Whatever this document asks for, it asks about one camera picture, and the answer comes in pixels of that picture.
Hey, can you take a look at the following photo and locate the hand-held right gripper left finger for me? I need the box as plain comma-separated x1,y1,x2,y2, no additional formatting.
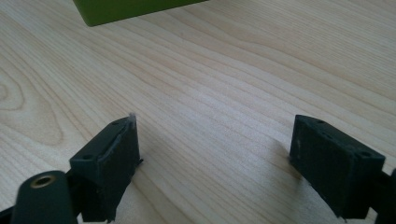
68,112,145,223

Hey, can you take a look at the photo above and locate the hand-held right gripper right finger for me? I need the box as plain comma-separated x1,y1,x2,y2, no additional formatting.
289,114,387,220

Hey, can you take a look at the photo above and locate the green box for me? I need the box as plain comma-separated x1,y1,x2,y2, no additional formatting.
72,0,209,28

